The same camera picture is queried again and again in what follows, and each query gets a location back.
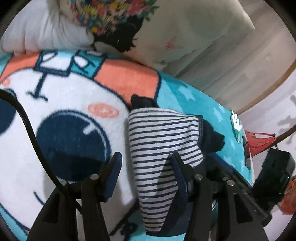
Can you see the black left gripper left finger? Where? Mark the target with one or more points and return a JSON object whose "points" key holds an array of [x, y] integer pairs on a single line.
{"points": [[57, 219]]}

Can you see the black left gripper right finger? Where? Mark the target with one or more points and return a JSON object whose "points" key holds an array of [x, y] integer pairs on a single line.
{"points": [[239, 217]]}

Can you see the navy white striped pants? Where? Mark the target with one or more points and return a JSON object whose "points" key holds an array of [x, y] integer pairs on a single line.
{"points": [[154, 135]]}

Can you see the red cloth on hanger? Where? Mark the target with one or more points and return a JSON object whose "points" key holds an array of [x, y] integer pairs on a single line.
{"points": [[255, 143]]}

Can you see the beige curtain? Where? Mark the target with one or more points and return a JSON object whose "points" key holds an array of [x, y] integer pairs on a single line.
{"points": [[238, 72]]}

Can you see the cartoon print fleece blanket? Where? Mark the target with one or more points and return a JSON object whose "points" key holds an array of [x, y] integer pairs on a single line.
{"points": [[78, 103]]}

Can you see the floral print cream cushion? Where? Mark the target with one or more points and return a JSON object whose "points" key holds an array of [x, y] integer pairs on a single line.
{"points": [[156, 33]]}

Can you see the light grey plush toy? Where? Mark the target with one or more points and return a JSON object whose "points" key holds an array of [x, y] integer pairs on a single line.
{"points": [[41, 26]]}

